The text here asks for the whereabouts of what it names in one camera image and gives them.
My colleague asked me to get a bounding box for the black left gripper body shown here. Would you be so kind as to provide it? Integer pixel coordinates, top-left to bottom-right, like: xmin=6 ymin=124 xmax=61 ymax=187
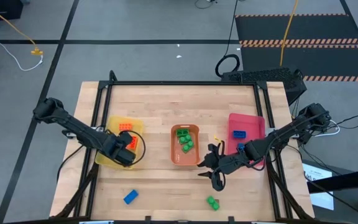
xmin=103 ymin=134 xmax=132 ymax=159

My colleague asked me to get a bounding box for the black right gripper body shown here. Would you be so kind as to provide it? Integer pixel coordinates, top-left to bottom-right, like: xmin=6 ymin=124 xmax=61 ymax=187
xmin=216 ymin=149 xmax=254 ymax=174

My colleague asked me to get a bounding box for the yellow plastic bin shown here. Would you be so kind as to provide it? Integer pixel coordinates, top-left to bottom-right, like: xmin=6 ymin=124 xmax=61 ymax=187
xmin=94 ymin=115 xmax=145 ymax=170

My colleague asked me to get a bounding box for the orange plastic bin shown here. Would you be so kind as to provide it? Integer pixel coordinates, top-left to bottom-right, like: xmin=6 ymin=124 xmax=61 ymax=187
xmin=170 ymin=124 xmax=201 ymax=167

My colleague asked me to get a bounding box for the pink plastic bin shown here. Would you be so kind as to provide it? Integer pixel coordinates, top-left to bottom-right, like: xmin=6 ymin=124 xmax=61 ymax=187
xmin=227 ymin=113 xmax=267 ymax=170

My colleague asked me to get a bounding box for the white paper sheet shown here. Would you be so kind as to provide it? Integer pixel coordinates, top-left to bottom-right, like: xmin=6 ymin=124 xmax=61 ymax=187
xmin=302 ymin=162 xmax=335 ymax=211

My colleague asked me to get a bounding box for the black perforated computer case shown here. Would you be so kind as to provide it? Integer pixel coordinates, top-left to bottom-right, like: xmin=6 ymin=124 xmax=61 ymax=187
xmin=221 ymin=67 xmax=308 ymax=105

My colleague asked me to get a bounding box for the black beam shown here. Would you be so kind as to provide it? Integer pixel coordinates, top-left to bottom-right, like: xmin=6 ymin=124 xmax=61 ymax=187
xmin=306 ymin=167 xmax=358 ymax=194

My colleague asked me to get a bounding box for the black hazard-striped floor mat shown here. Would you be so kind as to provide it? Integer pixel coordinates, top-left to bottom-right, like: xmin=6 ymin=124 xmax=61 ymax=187
xmin=234 ymin=13 xmax=358 ymax=83

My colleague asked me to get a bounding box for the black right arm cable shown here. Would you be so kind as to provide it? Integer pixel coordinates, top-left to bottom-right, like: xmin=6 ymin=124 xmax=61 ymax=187
xmin=211 ymin=172 xmax=227 ymax=192

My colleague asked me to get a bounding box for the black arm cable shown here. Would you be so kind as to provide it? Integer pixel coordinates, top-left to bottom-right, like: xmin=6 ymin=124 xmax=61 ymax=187
xmin=117 ymin=129 xmax=147 ymax=166
xmin=211 ymin=172 xmax=227 ymax=192

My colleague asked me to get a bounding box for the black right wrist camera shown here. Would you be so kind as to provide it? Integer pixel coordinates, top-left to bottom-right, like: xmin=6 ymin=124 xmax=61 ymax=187
xmin=209 ymin=141 xmax=226 ymax=158

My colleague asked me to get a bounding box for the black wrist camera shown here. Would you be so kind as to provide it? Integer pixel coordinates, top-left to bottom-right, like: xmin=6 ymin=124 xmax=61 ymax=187
xmin=116 ymin=149 xmax=137 ymax=167
xmin=209 ymin=141 xmax=226 ymax=158

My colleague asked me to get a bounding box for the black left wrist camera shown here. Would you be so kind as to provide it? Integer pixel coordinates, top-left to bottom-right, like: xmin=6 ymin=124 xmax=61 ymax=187
xmin=116 ymin=149 xmax=137 ymax=167

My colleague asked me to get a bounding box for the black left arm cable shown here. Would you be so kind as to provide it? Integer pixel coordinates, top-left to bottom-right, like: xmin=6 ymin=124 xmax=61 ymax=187
xmin=117 ymin=129 xmax=147 ymax=166

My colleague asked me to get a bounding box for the thin black cable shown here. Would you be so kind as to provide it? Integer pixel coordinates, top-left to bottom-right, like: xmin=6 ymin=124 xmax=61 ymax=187
xmin=194 ymin=0 xmax=218 ymax=9
xmin=321 ymin=107 xmax=358 ymax=130
xmin=56 ymin=144 xmax=85 ymax=184

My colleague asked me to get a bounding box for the black aluminium table frame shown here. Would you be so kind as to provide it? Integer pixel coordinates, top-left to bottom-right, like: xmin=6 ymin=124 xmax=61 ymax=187
xmin=54 ymin=70 xmax=315 ymax=224

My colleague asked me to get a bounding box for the white cable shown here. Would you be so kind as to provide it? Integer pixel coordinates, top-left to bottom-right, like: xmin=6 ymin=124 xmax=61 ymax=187
xmin=314 ymin=119 xmax=341 ymax=138
xmin=0 ymin=0 xmax=44 ymax=72

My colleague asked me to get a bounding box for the coiled black cable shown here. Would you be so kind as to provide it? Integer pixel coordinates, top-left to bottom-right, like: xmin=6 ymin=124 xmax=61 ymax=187
xmin=214 ymin=0 xmax=241 ymax=78

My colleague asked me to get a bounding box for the yellow cable with plug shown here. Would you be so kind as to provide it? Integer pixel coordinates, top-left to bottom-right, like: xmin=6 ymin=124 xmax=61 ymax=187
xmin=0 ymin=0 xmax=44 ymax=57

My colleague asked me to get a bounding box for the long yellow power cable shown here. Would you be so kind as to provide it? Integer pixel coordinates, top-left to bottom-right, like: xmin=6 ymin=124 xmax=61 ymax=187
xmin=279 ymin=0 xmax=300 ymax=67

